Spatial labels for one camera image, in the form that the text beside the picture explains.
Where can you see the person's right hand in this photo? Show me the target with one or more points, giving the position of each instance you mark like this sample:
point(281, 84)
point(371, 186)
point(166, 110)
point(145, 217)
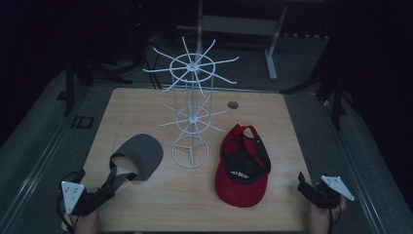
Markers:
point(321, 219)

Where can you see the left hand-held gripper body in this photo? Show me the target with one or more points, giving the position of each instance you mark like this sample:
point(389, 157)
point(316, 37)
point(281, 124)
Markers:
point(74, 195)

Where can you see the red baseball cap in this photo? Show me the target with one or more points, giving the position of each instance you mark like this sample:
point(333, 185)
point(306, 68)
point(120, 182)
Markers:
point(240, 193)

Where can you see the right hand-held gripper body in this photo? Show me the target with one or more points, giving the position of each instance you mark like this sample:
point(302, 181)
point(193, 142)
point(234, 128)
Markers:
point(328, 191)

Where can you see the person's left hand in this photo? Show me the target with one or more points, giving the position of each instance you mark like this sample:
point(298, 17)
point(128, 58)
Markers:
point(87, 223)

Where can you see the black tripod stand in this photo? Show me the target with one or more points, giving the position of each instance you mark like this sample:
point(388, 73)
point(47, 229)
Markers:
point(69, 84)
point(336, 97)

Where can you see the grey sun visor cap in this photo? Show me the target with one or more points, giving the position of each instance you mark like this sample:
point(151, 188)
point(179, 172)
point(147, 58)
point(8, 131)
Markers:
point(142, 152)

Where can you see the grey metal desk frame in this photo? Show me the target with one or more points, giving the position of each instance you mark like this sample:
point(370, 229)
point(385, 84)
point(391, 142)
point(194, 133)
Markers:
point(240, 25)

